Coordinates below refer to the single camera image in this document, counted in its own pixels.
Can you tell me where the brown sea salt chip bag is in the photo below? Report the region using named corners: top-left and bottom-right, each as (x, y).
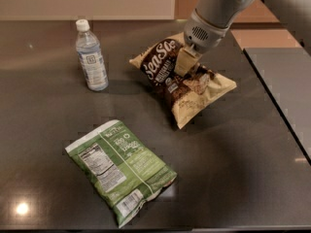
top-left (129, 33), bottom-right (236, 129)

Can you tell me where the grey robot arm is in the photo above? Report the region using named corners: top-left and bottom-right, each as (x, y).
top-left (175, 0), bottom-right (311, 77)

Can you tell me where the grey side table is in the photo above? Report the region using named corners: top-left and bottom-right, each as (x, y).
top-left (243, 48), bottom-right (311, 161)

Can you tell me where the green chip bag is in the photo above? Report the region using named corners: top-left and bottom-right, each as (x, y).
top-left (65, 119), bottom-right (177, 227)

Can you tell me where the clear blue-label plastic bottle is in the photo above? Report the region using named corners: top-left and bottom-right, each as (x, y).
top-left (76, 19), bottom-right (109, 91)

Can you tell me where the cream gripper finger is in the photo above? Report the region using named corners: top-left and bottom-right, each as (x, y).
top-left (174, 46), bottom-right (202, 77)

